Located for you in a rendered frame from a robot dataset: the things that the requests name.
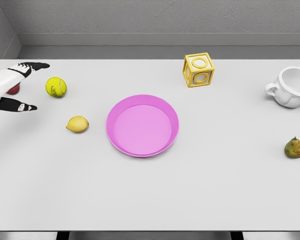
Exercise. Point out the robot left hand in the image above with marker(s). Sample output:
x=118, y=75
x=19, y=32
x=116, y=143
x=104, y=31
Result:
x=5, y=77

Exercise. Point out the yellow lemon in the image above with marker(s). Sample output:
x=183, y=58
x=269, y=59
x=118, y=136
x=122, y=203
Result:
x=77, y=124

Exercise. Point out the pink round plate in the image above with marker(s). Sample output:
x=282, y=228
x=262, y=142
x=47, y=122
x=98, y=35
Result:
x=142, y=126

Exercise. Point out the red fruit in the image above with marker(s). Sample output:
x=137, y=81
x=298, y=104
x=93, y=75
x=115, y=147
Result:
x=14, y=90

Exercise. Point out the yellow-green tennis ball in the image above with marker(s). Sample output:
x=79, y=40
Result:
x=55, y=87

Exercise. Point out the yellow letter block cube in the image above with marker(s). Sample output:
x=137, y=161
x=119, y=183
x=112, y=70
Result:
x=198, y=70

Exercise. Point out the white ceramic cup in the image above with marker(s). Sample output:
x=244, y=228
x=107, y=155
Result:
x=291, y=90

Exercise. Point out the green-brown pear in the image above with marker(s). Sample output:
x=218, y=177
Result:
x=295, y=148

